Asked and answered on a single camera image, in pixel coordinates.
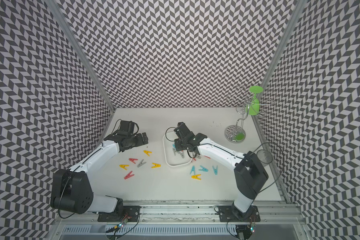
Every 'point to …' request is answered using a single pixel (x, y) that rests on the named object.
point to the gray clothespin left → (141, 163)
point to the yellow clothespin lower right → (196, 177)
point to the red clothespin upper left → (132, 160)
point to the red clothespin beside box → (194, 159)
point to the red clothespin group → (207, 157)
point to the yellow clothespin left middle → (155, 165)
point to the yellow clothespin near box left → (147, 152)
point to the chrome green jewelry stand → (249, 104)
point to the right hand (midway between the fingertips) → (180, 145)
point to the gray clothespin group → (181, 153)
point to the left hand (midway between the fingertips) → (140, 141)
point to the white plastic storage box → (173, 158)
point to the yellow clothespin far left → (123, 166)
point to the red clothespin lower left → (129, 175)
